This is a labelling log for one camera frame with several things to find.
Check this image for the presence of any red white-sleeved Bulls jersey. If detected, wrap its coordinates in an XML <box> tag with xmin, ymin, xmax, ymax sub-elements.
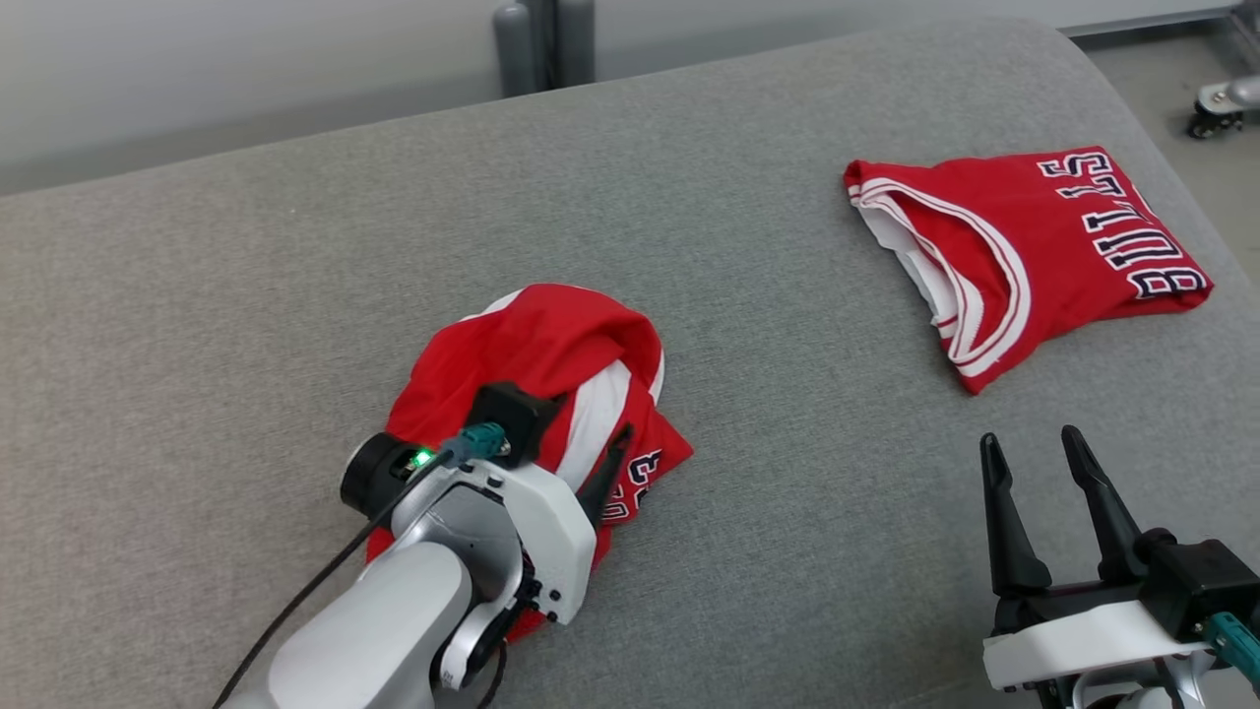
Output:
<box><xmin>844</xmin><ymin>146</ymin><xmax>1215</xmax><ymax>396</ymax></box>

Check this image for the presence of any red garment with number print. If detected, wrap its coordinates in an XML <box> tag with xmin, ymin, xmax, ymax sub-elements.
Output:
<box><xmin>364</xmin><ymin>284</ymin><xmax>695</xmax><ymax>643</ymax></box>

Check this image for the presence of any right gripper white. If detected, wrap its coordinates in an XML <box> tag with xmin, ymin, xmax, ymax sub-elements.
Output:
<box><xmin>978</xmin><ymin>424</ymin><xmax>1223</xmax><ymax>709</ymax></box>

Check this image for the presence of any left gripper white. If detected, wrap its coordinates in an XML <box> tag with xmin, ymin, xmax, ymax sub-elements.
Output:
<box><xmin>423</xmin><ymin>422</ymin><xmax>635</xmax><ymax>628</ymax></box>

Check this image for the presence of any right cable with teal connector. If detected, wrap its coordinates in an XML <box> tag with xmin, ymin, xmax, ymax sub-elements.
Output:
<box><xmin>1205</xmin><ymin>611</ymin><xmax>1260</xmax><ymax>692</ymax></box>

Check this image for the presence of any grey metal partition post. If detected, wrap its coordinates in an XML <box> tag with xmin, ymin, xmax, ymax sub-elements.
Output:
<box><xmin>491</xmin><ymin>0</ymin><xmax>599</xmax><ymax>99</ymax></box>

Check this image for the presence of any grey metal bracket frame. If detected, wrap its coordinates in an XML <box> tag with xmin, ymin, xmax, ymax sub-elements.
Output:
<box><xmin>1219</xmin><ymin>0</ymin><xmax>1260</xmax><ymax>62</ymax></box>

